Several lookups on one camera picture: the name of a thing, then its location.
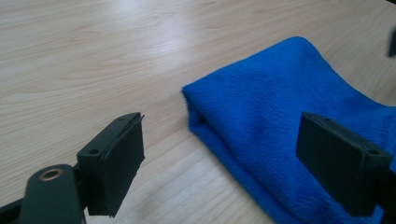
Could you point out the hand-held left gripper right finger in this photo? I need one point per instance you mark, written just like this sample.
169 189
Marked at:
339 165

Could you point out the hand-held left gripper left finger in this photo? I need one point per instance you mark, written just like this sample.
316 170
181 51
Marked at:
115 168

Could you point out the blue microfibre cloth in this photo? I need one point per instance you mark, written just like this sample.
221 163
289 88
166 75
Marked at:
280 118

